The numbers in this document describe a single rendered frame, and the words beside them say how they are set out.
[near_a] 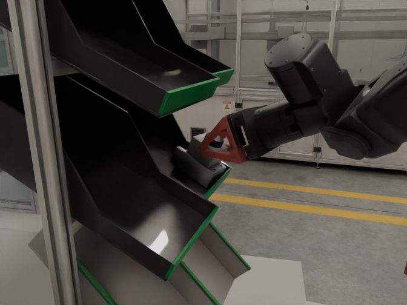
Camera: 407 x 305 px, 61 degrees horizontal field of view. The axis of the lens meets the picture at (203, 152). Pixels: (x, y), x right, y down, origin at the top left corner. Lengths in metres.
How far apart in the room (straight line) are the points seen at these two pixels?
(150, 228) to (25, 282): 0.62
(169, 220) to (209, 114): 3.95
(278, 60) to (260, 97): 3.76
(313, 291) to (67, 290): 2.01
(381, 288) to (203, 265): 1.93
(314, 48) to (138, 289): 0.37
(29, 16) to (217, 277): 0.50
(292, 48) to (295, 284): 0.62
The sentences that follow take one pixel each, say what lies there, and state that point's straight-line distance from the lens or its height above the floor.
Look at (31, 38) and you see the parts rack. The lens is 0.32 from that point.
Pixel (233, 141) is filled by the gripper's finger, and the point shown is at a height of 1.28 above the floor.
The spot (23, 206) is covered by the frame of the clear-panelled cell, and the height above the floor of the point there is 0.88.
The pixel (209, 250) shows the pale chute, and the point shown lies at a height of 1.04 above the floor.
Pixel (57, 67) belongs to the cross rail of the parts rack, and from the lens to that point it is 0.35.
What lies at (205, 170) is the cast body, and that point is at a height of 1.22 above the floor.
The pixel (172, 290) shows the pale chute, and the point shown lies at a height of 1.07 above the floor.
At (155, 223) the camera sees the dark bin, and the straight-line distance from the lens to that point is 0.41.
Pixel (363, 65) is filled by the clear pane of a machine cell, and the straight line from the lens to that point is 4.13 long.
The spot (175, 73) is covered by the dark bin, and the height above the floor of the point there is 1.37.
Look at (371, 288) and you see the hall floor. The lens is 2.46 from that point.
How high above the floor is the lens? 1.41
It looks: 17 degrees down
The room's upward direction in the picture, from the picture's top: straight up
